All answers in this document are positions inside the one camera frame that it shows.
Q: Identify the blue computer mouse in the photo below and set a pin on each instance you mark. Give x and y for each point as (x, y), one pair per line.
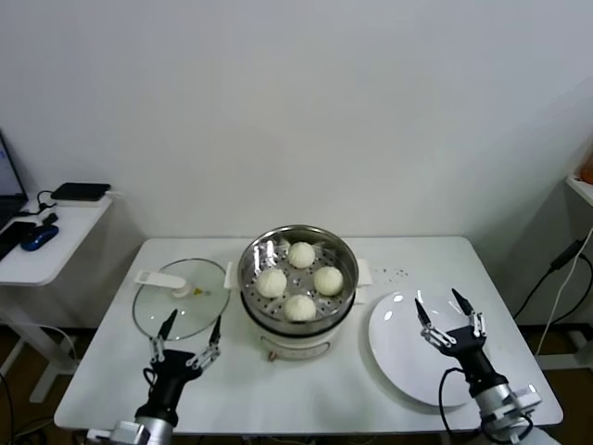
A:
(39, 237)

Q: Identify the white shelf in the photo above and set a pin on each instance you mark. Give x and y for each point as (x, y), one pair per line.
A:
(581, 190)

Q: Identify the flat black box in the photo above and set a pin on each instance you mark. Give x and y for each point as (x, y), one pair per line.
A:
(81, 190)

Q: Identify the scattered dark crumbs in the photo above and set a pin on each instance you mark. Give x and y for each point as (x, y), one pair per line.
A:
(391, 273)

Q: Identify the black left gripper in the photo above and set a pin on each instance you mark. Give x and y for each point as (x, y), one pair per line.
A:
(169, 377)

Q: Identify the white steamed baozi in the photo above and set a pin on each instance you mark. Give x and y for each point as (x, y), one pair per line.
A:
(300, 308)
(329, 280)
(271, 283)
(302, 254)

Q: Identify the black phone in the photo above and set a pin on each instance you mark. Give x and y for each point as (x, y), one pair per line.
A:
(14, 234)

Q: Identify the stainless steel steamer basket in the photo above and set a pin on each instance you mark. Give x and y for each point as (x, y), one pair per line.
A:
(248, 278)

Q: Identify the white side desk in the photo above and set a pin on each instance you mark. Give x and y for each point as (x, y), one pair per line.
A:
(69, 241)

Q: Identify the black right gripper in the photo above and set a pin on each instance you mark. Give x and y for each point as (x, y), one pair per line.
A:
(470, 357)

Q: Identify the black laptop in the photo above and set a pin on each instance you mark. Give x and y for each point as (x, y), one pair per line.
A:
(7, 176)

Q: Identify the white electric cooker base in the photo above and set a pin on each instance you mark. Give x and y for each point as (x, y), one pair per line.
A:
(296, 347)

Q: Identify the orange object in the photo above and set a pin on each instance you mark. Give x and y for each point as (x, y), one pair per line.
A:
(586, 172)

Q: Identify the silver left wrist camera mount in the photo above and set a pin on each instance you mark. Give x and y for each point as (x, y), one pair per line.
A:
(125, 432)

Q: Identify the large white plate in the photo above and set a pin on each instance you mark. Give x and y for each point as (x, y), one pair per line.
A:
(398, 352)

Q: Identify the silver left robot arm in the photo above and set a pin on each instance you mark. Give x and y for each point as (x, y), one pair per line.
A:
(160, 431)

